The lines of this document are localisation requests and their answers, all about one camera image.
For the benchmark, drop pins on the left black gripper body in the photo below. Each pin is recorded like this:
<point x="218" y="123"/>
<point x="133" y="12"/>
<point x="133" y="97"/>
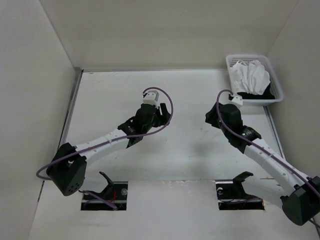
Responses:
<point x="155" y="123"/>

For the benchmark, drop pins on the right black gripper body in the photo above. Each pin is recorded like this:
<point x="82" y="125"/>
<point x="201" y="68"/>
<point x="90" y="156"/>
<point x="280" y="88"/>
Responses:
<point x="213" y="119"/>

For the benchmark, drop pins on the white tank top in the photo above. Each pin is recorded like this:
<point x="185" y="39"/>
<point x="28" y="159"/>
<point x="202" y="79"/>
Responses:
<point x="249" y="77"/>

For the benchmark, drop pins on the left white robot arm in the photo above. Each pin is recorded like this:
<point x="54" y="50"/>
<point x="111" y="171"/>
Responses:
<point x="68" y="169"/>

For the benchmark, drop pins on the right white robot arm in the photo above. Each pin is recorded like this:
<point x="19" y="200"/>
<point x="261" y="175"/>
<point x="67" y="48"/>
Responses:
<point x="297" y="194"/>

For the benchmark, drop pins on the black tank top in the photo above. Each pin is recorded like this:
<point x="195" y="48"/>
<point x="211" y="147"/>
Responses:
<point x="267" y="95"/>

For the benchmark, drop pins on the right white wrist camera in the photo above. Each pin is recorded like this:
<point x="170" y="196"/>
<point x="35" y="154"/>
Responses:
<point x="236" y="100"/>

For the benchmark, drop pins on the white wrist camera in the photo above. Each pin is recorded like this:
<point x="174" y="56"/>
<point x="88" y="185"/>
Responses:
<point x="236" y="100"/>
<point x="151" y="97"/>

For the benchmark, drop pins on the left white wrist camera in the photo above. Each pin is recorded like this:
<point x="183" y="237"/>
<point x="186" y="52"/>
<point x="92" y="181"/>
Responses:
<point x="151" y="97"/>

